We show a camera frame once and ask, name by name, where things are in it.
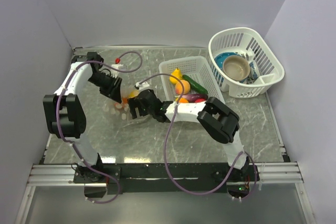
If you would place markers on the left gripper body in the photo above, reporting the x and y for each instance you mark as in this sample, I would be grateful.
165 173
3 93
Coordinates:
105 83

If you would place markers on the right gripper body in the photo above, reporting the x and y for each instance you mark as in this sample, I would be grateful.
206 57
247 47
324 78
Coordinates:
134 104

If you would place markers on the yellow fake lemon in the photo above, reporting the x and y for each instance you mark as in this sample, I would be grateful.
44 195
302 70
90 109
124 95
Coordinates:
133 94

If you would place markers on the polka dot zip bag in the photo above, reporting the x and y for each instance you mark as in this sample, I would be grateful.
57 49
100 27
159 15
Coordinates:
121 111

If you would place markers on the orange yellow fake mango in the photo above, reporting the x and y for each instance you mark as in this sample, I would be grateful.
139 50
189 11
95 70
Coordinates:
181 100

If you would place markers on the yellow fake pear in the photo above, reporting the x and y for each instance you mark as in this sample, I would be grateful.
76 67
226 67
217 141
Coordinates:
175 76

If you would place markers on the orange fake peach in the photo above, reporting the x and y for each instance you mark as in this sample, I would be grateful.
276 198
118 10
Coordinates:
182 87

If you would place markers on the purple fake eggplant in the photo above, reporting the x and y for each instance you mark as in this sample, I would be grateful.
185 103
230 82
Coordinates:
192 97

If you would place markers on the green fake vegetable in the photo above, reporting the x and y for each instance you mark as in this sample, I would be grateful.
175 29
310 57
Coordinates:
195 85

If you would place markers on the red fake apple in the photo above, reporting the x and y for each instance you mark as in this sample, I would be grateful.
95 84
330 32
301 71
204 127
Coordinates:
200 100

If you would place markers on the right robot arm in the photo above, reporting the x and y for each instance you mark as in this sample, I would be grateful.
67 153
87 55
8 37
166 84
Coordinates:
217 119

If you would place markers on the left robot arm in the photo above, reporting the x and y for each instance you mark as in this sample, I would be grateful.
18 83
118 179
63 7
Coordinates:
65 117

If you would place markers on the flat white perforated basket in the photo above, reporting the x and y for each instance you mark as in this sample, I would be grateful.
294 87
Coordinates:
198 69

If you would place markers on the blue plate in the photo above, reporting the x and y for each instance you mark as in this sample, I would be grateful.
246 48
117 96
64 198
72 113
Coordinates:
219 59

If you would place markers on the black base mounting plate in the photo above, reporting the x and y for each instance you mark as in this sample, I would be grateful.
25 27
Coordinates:
156 177

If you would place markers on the beige bowl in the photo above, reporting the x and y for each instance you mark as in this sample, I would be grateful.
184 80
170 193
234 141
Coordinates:
237 68

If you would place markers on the white oval dish basket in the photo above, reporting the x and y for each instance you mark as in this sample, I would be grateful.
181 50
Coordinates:
265 68

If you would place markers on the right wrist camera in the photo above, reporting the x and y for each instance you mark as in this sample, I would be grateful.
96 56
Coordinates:
141 86

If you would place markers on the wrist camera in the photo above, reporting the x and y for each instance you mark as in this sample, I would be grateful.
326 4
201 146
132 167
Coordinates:
141 86
118 67

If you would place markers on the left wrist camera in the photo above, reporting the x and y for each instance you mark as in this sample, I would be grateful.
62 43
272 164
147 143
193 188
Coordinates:
118 67

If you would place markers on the aluminium frame rail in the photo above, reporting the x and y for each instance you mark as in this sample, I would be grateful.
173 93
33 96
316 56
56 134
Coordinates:
63 175

